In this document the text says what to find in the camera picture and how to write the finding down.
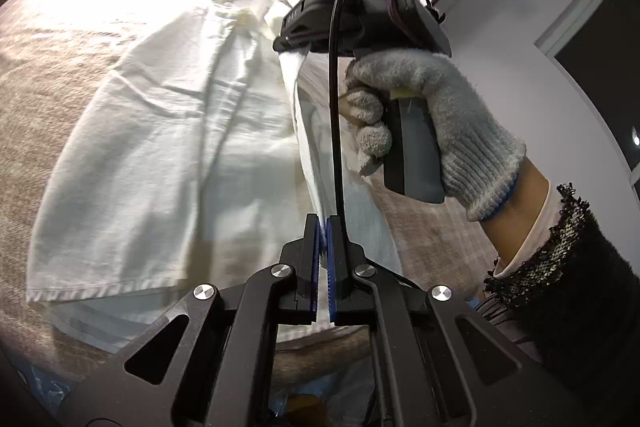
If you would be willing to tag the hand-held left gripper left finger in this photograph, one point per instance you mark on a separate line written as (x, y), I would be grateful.
(314, 257)

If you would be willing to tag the white long-sleeved shirt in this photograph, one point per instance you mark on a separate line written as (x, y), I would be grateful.
(175, 132)

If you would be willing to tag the dark window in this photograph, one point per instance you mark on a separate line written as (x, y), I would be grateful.
(615, 57)

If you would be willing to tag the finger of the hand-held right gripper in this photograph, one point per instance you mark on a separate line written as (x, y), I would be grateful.
(297, 27)

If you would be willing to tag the person's right hand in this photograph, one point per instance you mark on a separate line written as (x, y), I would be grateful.
(465, 127)

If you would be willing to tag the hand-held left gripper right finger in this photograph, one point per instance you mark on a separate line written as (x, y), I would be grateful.
(331, 267)

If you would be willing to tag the person's right forearm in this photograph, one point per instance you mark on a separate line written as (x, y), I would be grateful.
(575, 287)

